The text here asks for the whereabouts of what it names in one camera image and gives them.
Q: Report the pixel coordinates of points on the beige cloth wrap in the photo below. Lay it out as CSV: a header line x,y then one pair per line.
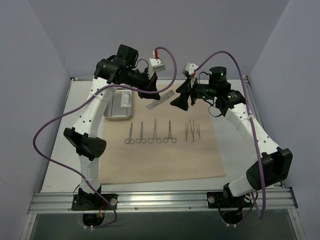
x,y
141,163

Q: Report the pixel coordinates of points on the green suture packet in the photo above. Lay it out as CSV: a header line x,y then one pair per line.
x,y
126,98

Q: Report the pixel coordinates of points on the stainless steel instrument tray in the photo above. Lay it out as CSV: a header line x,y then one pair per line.
x,y
114,111

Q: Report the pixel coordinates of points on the aluminium right side rail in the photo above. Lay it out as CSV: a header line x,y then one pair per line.
x,y
250,90

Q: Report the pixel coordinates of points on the steel forceps clamp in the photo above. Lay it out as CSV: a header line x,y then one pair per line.
x,y
169,136

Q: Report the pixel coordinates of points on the long steel tweezers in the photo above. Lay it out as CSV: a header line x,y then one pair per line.
x,y
192,128

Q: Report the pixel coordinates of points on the white suture packet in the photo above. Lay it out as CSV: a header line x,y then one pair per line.
x,y
163,98

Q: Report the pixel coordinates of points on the steel surgical scissors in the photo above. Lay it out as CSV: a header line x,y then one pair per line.
x,y
130,140
141,139

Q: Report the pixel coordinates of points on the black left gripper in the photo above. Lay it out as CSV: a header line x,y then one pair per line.
x,y
149,80

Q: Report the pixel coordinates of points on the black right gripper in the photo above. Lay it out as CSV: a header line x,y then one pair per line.
x,y
191,90

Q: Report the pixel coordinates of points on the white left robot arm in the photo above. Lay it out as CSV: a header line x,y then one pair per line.
x,y
110,73

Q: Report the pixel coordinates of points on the long steel needle holder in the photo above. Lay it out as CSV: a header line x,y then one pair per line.
x,y
155,138

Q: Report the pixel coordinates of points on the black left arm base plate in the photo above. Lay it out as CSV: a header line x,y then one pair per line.
x,y
90,202

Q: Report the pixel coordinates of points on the short steel tweezers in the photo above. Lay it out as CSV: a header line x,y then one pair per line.
x,y
198,130

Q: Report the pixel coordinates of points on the aluminium front rail frame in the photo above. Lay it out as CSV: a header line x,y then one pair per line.
x,y
277,198

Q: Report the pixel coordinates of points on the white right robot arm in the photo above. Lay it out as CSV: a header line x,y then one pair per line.
x,y
232,105

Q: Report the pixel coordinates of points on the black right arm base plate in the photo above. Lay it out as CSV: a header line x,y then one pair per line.
x,y
216,199

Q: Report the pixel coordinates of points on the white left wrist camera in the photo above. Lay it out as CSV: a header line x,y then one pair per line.
x,y
156,65

